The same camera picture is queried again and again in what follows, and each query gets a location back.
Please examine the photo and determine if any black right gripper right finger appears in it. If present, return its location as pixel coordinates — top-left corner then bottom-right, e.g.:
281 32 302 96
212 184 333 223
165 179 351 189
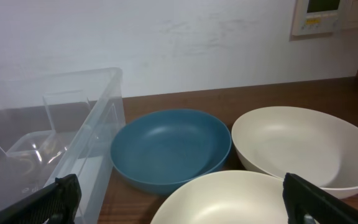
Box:
283 173 358 224

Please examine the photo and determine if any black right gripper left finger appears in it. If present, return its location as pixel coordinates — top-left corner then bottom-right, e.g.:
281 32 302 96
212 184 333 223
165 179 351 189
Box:
0 174 81 224

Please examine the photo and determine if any large cream bowl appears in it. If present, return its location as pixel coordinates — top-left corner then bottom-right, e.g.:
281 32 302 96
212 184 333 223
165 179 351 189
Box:
231 106 358 199

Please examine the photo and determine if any cream shallow bowl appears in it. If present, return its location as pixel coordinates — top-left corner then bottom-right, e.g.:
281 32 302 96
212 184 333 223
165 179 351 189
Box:
151 170 288 224

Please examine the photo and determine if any dark blue bowl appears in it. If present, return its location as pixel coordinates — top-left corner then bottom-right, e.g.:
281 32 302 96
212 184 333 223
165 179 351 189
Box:
110 109 232 195

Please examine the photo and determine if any clear plastic storage bin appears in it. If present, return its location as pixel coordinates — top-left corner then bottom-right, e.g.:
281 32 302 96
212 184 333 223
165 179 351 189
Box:
0 68 126 223

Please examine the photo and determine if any white wall control panel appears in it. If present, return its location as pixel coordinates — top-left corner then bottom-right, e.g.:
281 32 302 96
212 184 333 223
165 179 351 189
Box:
290 0 358 40

